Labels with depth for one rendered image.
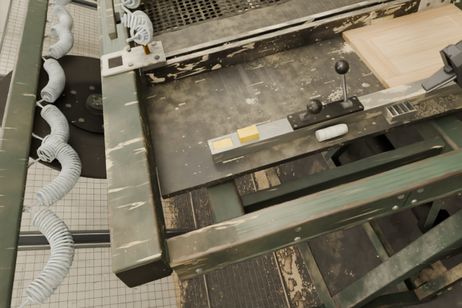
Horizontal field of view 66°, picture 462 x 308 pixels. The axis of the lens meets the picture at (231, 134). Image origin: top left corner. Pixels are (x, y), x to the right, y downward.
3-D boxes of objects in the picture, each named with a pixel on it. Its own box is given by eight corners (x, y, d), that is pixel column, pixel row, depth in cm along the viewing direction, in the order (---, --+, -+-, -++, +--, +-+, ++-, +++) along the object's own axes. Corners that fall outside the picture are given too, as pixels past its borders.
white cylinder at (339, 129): (319, 144, 94) (347, 135, 94) (320, 137, 91) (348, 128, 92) (315, 135, 95) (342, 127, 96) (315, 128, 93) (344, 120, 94)
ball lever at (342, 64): (357, 108, 93) (351, 58, 89) (344, 113, 93) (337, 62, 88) (350, 105, 97) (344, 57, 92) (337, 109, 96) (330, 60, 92)
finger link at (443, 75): (419, 84, 76) (447, 66, 74) (429, 93, 74) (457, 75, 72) (417, 80, 75) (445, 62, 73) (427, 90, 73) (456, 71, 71)
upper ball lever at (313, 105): (312, 123, 94) (327, 110, 81) (298, 127, 94) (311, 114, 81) (307, 110, 95) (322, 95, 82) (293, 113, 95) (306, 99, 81)
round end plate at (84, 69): (197, 175, 156) (-24, 162, 117) (192, 183, 159) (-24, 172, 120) (168, 66, 207) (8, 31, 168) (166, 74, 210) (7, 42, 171)
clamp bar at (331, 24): (452, 9, 124) (481, -63, 105) (115, 100, 113) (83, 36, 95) (434, -4, 130) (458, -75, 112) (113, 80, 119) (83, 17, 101)
